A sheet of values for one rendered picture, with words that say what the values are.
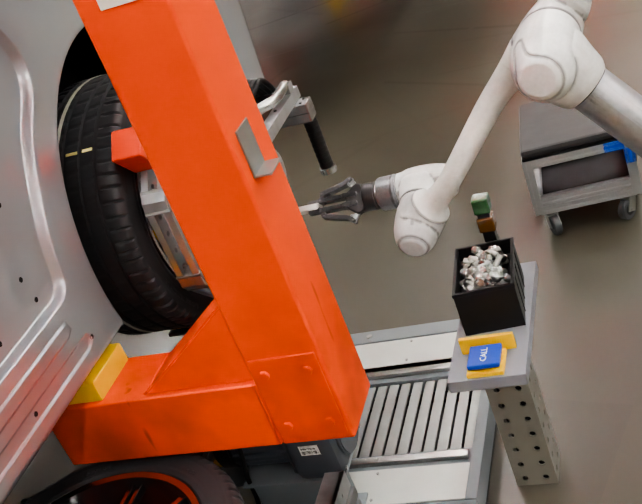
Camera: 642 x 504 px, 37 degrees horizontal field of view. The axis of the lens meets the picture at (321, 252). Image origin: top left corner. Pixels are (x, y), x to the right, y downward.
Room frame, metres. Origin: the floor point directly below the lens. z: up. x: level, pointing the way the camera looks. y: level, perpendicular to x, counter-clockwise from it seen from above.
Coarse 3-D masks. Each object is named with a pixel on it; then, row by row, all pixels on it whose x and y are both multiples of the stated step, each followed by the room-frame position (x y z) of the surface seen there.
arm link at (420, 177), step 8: (416, 168) 2.22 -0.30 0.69; (424, 168) 2.20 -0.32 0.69; (432, 168) 2.19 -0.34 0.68; (440, 168) 2.18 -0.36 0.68; (400, 176) 2.23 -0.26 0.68; (408, 176) 2.20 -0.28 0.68; (416, 176) 2.19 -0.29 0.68; (424, 176) 2.17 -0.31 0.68; (432, 176) 2.17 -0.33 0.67; (400, 184) 2.20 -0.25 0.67; (408, 184) 2.18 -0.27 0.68; (416, 184) 2.16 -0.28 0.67; (424, 184) 2.15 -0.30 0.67; (432, 184) 2.15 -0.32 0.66; (400, 192) 2.18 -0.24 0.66; (456, 192) 2.16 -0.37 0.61
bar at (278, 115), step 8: (296, 88) 2.30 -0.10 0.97; (288, 96) 2.25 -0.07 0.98; (296, 96) 2.28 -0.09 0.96; (280, 104) 2.22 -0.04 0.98; (288, 104) 2.23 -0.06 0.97; (272, 112) 2.18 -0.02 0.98; (280, 112) 2.17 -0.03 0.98; (288, 112) 2.21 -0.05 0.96; (272, 120) 2.13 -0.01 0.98; (280, 120) 2.15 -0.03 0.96; (272, 128) 2.10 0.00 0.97; (280, 128) 2.14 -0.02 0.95; (272, 136) 2.08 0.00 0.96
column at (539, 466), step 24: (528, 384) 1.73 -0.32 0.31; (504, 408) 1.76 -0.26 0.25; (528, 408) 1.73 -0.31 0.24; (504, 432) 1.76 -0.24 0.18; (528, 432) 1.74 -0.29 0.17; (552, 432) 1.81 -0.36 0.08; (528, 456) 1.75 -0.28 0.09; (552, 456) 1.74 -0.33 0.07; (528, 480) 1.76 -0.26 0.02; (552, 480) 1.73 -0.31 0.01
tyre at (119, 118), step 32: (64, 96) 2.27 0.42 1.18; (96, 96) 2.19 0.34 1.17; (64, 128) 2.15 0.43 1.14; (96, 128) 2.10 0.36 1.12; (64, 160) 2.09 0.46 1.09; (96, 160) 2.05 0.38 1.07; (96, 192) 2.01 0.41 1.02; (128, 192) 2.00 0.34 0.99; (96, 224) 1.98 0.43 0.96; (128, 224) 1.96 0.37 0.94; (96, 256) 1.98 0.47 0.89; (128, 256) 1.95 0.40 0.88; (128, 288) 1.97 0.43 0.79; (160, 288) 1.95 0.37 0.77; (128, 320) 2.04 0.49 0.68; (160, 320) 2.02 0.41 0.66; (192, 320) 2.02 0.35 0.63
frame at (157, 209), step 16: (144, 176) 2.02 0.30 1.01; (144, 192) 1.99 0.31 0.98; (160, 192) 1.97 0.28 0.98; (144, 208) 1.98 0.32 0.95; (160, 208) 1.96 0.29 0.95; (160, 224) 1.98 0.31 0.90; (176, 224) 1.96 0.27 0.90; (160, 240) 1.98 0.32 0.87; (176, 240) 1.96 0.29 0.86; (176, 256) 1.98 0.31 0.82; (192, 256) 1.96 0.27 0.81; (176, 272) 1.98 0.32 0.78; (192, 272) 1.96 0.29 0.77; (192, 288) 1.98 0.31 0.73; (208, 288) 1.99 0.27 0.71
